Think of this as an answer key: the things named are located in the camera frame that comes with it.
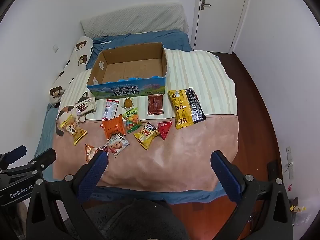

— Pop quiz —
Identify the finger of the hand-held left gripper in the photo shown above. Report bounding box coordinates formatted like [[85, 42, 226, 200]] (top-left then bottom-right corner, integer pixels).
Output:
[[0, 145, 27, 167], [24, 148, 57, 174]]

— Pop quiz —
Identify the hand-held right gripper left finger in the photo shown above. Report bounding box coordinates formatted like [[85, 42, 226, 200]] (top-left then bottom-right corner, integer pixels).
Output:
[[26, 150, 109, 240]]

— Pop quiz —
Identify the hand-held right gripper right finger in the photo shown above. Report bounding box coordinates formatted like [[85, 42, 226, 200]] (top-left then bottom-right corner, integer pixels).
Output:
[[211, 150, 293, 240]]

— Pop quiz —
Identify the red triangular snack packet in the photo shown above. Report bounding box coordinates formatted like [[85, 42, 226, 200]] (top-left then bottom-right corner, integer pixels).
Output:
[[157, 121, 173, 141]]

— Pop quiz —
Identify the blue printed cardboard box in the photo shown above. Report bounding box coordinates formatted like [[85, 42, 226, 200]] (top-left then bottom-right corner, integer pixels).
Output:
[[87, 42, 168, 100]]

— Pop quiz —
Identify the yellow packet of round snacks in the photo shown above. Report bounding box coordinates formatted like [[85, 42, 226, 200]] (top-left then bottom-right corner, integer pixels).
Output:
[[59, 116, 88, 146]]

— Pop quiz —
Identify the orange and white snack packet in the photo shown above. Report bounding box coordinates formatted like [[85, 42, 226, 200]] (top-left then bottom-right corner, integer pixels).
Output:
[[85, 144, 109, 163]]

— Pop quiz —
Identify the white chocolate chip cookie packet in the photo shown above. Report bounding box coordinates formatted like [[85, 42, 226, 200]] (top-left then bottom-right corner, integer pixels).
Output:
[[106, 133, 130, 159]]

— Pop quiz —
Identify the striped pink cat printed blanket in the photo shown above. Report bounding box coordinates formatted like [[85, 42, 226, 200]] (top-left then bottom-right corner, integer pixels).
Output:
[[53, 49, 238, 193]]

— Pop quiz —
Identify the person's dark fleece clothing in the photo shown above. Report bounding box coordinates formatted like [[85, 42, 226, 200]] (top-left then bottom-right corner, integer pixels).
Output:
[[64, 198, 191, 240]]

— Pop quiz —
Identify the yellow panda snack packet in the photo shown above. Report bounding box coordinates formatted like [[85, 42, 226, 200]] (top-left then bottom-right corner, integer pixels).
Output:
[[133, 121, 161, 151]]

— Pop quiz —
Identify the green bag of candy balls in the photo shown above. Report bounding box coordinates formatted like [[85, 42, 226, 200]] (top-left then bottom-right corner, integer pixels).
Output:
[[122, 107, 142, 134]]

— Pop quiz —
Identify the grey power strip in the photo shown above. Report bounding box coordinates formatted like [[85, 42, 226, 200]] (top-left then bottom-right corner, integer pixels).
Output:
[[285, 146, 294, 179]]

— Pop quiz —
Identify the white and red snack packet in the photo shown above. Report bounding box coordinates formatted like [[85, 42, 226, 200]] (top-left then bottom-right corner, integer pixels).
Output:
[[102, 99, 120, 120]]

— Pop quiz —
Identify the brown and white cookie pack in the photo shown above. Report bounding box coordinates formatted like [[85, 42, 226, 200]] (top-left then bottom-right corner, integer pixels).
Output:
[[75, 97, 97, 114]]

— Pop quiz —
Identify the black snack bag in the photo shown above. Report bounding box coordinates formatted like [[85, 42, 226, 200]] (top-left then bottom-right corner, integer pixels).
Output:
[[185, 87, 207, 124]]

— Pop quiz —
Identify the large yellow snack bag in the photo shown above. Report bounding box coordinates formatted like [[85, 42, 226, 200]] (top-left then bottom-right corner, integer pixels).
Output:
[[167, 89, 194, 130]]

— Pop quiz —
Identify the orange jelly cup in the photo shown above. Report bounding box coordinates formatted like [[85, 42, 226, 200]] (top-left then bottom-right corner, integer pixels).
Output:
[[121, 97, 134, 110]]

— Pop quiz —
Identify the dark red flat snack packet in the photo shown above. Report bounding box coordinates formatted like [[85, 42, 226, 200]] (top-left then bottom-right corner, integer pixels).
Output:
[[147, 94, 164, 116]]

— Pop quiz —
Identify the white bear printed pillow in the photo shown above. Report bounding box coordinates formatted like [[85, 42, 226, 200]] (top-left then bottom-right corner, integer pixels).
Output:
[[48, 36, 94, 104]]

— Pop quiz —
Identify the blue bed sheet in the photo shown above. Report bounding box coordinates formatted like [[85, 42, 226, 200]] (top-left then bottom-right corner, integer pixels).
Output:
[[34, 29, 228, 204]]

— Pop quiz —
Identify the white door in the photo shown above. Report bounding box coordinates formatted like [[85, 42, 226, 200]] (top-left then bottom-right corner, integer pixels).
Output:
[[192, 0, 251, 52]]

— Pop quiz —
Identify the white textured cushion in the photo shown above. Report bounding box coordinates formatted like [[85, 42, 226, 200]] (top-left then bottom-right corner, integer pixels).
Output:
[[80, 2, 189, 37]]

